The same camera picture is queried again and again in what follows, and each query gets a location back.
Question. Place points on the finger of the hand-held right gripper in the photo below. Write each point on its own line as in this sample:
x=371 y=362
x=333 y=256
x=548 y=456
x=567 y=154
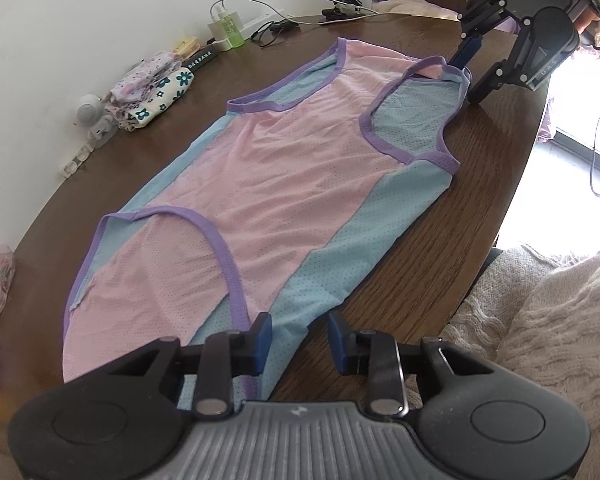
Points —
x=490 y=82
x=467 y=52

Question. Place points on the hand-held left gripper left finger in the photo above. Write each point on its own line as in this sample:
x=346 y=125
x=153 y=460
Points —
x=262 y=340

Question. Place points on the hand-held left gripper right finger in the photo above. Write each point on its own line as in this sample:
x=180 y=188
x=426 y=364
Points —
x=337 y=340

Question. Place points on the pink blue purple-trimmed garment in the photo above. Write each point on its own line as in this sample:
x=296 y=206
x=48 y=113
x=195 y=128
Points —
x=290 y=170

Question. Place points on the person's right hand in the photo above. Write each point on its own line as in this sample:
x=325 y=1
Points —
x=590 y=25

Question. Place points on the cream fuzzy cloth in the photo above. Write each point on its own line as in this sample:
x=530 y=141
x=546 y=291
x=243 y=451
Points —
x=415 y=5

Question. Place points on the white power strip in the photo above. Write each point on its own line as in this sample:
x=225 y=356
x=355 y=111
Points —
x=260 y=22
x=80 y=157

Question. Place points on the person's cream knit sweater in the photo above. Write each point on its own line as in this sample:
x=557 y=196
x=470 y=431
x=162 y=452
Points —
x=555 y=320

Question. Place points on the green bottle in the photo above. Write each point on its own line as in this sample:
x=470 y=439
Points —
x=233 y=35

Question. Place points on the folded white teal-flower cloth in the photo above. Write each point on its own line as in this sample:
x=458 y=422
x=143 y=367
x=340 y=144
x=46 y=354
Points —
x=162 y=95

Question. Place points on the black box white label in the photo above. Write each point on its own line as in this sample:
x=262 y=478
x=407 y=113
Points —
x=200 y=59

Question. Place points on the yellow packets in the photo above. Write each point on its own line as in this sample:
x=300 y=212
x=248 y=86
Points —
x=186 y=47

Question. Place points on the white robot-shaped speaker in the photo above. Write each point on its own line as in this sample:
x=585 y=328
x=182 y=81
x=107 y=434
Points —
x=91 y=110

